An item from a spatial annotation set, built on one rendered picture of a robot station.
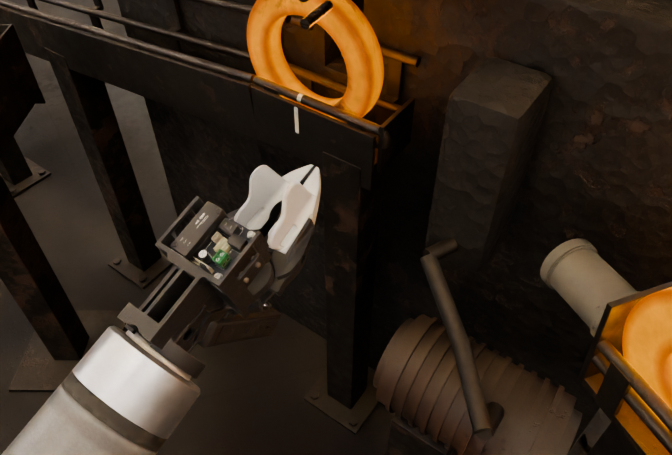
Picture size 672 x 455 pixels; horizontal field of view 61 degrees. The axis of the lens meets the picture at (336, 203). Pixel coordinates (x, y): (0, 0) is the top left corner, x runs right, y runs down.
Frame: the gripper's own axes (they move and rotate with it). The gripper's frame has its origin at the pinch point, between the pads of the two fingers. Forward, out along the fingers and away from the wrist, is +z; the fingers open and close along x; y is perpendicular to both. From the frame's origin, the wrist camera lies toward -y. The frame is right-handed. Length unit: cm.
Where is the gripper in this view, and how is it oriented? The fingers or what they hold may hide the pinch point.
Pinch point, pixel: (309, 181)
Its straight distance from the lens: 54.2
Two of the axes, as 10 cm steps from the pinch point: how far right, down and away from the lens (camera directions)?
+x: -8.1, -4.1, 4.2
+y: -1.8, -5.1, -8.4
